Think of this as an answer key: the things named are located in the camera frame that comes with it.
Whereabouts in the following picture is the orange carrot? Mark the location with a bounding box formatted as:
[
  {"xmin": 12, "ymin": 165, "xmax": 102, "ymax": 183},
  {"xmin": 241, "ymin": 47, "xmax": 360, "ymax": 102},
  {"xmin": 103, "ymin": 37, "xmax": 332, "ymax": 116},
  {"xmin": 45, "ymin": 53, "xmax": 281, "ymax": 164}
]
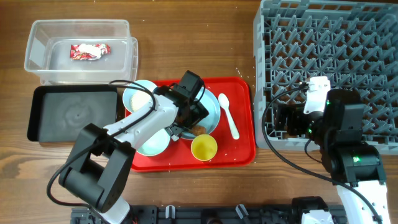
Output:
[{"xmin": 189, "ymin": 125, "xmax": 206, "ymax": 136}]

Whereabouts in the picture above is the yellow plastic cup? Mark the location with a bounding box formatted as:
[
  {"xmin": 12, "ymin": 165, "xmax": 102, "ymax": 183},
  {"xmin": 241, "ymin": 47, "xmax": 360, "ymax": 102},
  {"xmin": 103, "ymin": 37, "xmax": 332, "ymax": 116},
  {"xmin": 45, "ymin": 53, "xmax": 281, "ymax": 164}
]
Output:
[{"xmin": 191, "ymin": 134, "xmax": 218, "ymax": 161}]

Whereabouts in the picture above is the red snack wrapper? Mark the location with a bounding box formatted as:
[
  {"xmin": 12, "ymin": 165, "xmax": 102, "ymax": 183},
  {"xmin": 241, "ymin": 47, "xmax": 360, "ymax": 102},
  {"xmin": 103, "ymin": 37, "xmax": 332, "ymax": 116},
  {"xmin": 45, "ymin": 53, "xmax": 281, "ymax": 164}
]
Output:
[{"xmin": 70, "ymin": 44, "xmax": 111, "ymax": 60}]

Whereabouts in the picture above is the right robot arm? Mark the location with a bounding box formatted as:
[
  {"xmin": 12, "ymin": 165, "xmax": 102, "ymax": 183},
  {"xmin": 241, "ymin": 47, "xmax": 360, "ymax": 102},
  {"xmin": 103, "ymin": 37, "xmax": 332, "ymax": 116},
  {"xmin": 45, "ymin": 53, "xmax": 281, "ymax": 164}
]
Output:
[{"xmin": 268, "ymin": 89, "xmax": 391, "ymax": 223}]

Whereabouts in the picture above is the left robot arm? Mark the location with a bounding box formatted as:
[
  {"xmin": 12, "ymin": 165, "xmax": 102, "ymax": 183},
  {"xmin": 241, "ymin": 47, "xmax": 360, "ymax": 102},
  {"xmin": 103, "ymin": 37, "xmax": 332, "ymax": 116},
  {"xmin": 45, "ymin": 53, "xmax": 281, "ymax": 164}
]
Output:
[{"xmin": 52, "ymin": 85, "xmax": 209, "ymax": 223}]

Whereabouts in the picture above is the grey dishwasher rack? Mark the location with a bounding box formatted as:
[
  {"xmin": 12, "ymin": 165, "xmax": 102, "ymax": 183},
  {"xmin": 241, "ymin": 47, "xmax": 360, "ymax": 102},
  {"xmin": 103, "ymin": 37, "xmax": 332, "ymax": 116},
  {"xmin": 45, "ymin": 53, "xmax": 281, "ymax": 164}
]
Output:
[{"xmin": 253, "ymin": 1, "xmax": 397, "ymax": 155}]

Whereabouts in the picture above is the black waste tray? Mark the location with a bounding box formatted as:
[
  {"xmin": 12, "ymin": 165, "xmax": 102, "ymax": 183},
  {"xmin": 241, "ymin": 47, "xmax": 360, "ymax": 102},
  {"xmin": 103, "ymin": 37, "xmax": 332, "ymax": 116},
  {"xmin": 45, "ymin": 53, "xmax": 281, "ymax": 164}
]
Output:
[{"xmin": 27, "ymin": 85, "xmax": 118, "ymax": 142}]

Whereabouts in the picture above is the green bowl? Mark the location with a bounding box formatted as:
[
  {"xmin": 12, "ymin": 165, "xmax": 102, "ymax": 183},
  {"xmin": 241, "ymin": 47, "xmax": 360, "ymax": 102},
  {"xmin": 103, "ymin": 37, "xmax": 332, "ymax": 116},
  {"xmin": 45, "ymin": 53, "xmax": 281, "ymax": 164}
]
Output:
[{"xmin": 137, "ymin": 129, "xmax": 170, "ymax": 157}]

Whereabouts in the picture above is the light blue plate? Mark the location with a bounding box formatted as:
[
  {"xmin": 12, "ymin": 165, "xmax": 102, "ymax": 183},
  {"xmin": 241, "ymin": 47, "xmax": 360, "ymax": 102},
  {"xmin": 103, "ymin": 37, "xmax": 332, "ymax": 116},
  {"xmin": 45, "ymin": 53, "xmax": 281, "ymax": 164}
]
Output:
[{"xmin": 195, "ymin": 88, "xmax": 221, "ymax": 134}]

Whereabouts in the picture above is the white plastic spoon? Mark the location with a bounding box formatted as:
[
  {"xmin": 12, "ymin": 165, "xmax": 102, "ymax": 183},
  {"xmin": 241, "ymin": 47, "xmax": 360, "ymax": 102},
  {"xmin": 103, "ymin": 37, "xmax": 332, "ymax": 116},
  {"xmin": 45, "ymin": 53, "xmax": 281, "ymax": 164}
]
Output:
[{"xmin": 218, "ymin": 93, "xmax": 240, "ymax": 140}]

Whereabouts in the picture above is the blue bowl with rice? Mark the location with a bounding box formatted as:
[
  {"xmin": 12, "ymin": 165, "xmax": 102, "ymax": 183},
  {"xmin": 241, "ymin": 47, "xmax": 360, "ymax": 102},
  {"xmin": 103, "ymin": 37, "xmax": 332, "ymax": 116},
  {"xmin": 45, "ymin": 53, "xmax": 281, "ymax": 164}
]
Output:
[{"xmin": 122, "ymin": 80, "xmax": 157, "ymax": 113}]

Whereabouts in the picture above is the red serving tray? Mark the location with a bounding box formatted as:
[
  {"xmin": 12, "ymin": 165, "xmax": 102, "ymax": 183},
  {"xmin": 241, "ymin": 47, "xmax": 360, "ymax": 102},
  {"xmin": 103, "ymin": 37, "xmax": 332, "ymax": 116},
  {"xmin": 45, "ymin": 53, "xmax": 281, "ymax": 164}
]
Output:
[{"xmin": 131, "ymin": 77, "xmax": 256, "ymax": 172}]

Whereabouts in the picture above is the clear plastic bin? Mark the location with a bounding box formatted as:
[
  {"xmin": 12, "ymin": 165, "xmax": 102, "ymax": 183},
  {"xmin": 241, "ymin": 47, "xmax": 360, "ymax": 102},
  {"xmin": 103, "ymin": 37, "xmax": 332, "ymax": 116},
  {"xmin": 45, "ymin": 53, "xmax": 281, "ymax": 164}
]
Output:
[{"xmin": 24, "ymin": 19, "xmax": 139, "ymax": 85}]

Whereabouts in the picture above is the black mounting rail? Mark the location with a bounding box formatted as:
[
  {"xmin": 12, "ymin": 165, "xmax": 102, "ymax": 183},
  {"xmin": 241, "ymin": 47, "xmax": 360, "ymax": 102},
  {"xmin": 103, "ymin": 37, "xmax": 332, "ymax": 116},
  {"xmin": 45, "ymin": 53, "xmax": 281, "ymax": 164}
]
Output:
[{"xmin": 70, "ymin": 195, "xmax": 348, "ymax": 224}]

